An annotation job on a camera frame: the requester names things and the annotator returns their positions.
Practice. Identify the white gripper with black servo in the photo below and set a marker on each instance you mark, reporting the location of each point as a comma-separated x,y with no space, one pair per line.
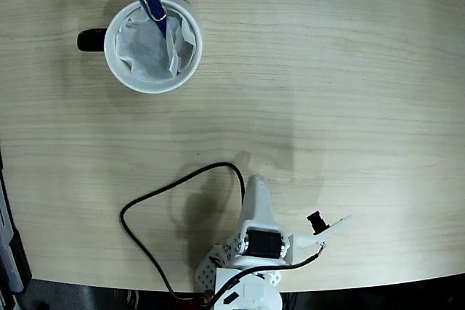
264,243

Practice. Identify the blue pen with silver clip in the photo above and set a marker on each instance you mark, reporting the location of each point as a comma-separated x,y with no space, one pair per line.
152,5

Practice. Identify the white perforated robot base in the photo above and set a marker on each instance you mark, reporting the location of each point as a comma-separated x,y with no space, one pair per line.
205,272

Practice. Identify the crumpled white paper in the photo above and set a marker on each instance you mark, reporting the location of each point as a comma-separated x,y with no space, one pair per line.
145,52

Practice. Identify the black camera on white mount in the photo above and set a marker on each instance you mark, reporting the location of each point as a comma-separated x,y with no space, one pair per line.
307,239

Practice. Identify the grey metal frame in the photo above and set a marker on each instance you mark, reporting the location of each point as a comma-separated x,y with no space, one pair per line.
7,252

